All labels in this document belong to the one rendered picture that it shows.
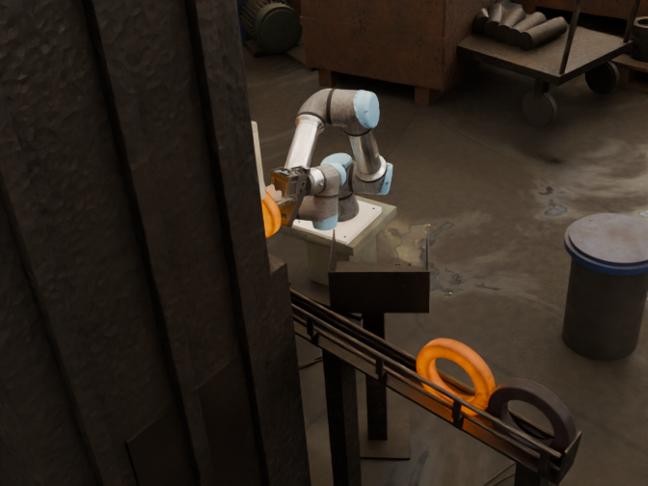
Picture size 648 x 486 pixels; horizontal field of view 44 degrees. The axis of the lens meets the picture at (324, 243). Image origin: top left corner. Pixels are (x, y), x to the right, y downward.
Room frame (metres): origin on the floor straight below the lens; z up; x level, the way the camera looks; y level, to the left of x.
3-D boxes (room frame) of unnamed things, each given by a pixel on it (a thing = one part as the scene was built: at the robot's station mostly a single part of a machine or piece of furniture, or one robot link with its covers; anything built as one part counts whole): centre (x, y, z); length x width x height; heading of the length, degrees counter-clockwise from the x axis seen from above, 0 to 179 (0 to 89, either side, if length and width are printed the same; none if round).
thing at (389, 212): (2.62, -0.07, 0.28); 0.32 x 0.32 x 0.04; 54
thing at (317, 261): (2.62, -0.07, 0.13); 0.40 x 0.40 x 0.26; 54
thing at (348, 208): (2.62, -0.07, 0.37); 0.15 x 0.15 x 0.10
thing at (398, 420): (1.77, -0.15, 0.36); 0.26 x 0.20 x 0.72; 83
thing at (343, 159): (2.61, -0.07, 0.49); 0.13 x 0.12 x 0.14; 71
